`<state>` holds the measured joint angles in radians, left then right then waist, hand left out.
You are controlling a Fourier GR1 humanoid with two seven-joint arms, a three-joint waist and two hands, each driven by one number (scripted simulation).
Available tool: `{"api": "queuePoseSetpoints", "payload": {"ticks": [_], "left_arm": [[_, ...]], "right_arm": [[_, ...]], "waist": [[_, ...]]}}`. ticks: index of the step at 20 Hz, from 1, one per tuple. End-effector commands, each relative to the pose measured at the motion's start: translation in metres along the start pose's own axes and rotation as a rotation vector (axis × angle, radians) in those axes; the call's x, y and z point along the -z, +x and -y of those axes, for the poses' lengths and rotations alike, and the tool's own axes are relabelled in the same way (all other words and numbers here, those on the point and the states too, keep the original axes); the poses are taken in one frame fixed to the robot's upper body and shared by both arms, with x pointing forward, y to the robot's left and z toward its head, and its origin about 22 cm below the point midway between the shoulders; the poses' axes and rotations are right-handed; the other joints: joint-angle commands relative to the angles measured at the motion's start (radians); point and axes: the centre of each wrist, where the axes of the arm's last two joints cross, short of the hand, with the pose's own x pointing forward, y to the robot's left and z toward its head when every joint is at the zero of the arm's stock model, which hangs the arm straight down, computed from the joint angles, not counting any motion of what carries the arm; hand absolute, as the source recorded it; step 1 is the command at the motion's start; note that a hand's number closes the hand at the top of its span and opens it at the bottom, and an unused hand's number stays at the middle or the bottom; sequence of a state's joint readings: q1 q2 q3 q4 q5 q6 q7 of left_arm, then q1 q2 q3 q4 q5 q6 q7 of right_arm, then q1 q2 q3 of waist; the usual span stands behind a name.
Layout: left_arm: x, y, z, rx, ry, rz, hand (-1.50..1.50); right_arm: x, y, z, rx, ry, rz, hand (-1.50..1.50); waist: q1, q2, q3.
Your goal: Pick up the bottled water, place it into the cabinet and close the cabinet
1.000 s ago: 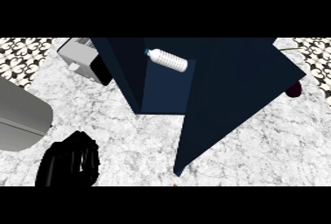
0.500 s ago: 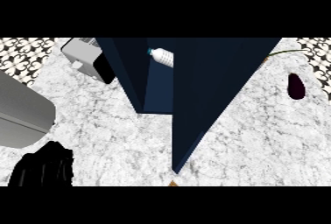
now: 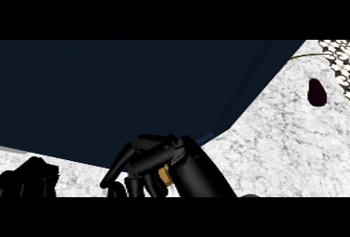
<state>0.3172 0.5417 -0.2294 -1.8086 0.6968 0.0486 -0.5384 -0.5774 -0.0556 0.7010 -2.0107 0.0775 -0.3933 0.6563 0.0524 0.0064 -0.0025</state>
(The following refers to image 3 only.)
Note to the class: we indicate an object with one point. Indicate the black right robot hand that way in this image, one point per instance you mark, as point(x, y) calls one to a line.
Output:
point(182, 166)

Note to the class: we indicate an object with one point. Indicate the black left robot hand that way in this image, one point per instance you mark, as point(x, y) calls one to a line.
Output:
point(32, 179)

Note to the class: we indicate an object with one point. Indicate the dark purple eggplant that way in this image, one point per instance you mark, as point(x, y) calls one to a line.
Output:
point(317, 93)

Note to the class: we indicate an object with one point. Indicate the thin green stem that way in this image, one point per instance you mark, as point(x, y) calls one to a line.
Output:
point(309, 56)

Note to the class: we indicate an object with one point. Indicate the black white patterned object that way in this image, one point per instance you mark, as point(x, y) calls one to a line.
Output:
point(340, 60)

